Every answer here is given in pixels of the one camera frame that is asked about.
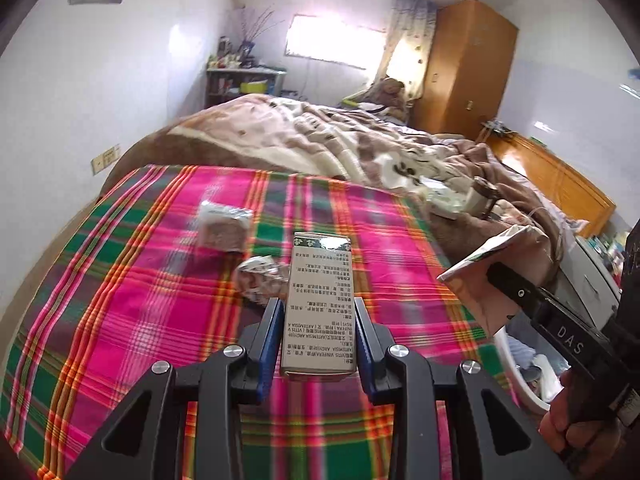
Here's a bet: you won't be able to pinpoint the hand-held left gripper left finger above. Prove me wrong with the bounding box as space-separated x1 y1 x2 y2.
65 297 285 480

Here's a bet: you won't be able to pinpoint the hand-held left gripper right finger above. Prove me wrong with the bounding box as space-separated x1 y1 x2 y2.
353 296 576 480

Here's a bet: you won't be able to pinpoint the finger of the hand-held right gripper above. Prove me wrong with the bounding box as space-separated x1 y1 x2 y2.
485 262 546 321

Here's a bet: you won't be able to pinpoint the white box with floral end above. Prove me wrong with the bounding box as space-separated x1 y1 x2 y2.
280 231 358 381

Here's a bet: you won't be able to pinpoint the white trash bin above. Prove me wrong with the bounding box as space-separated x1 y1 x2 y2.
492 325 566 416

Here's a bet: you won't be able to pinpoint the person's right hand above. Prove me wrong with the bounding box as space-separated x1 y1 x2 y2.
539 367 632 478

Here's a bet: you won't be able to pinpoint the crumpled white wrapper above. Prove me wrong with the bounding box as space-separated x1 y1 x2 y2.
235 255 291 307

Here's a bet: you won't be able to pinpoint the white side cabinet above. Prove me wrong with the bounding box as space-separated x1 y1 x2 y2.
560 232 623 311

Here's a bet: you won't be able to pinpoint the brown and white thermos cup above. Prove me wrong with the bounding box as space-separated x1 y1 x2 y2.
465 176 501 218

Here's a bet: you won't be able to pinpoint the white packets on blanket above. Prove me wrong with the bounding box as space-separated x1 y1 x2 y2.
420 176 473 220

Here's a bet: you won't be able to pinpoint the wooden bed headboard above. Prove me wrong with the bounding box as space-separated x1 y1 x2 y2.
487 130 617 238

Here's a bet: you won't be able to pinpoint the white plastic food packet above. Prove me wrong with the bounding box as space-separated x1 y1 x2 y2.
195 199 252 253

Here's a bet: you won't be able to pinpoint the pink and green plaid blanket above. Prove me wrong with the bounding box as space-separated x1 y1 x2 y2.
0 162 516 480

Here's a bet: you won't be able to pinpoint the brown floral blanket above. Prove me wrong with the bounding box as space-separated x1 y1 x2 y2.
100 92 576 286

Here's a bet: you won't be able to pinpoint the brown teddy bear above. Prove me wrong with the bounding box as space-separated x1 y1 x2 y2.
370 77 408 116

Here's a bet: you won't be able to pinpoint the wooden wardrobe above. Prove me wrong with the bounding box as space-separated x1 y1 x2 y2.
412 0 519 141

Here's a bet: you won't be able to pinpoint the small shelf unit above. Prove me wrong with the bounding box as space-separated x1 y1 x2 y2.
206 66 288 108

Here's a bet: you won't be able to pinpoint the patterned curtain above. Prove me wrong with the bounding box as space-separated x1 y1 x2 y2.
375 0 438 96

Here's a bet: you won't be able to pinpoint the vase with dry branches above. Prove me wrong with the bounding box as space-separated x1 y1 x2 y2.
232 7 286 58

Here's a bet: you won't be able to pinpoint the window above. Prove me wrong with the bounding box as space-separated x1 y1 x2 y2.
284 14 388 70

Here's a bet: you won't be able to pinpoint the wall socket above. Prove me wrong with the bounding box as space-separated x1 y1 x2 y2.
91 144 122 176

